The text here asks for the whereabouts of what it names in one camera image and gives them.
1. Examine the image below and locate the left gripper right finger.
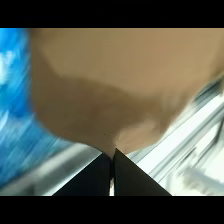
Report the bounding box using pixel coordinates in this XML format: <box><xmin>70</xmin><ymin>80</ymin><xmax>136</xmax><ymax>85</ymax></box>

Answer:
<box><xmin>113</xmin><ymin>147</ymin><xmax>173</xmax><ymax>197</ymax></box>

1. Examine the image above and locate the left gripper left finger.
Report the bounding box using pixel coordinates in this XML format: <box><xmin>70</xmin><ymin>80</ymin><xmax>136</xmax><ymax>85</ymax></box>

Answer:
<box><xmin>53</xmin><ymin>151</ymin><xmax>113</xmax><ymax>197</ymax></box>

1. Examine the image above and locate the brown garment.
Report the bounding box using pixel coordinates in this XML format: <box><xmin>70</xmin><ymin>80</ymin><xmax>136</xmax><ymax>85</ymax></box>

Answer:
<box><xmin>29</xmin><ymin>27</ymin><xmax>224</xmax><ymax>158</ymax></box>

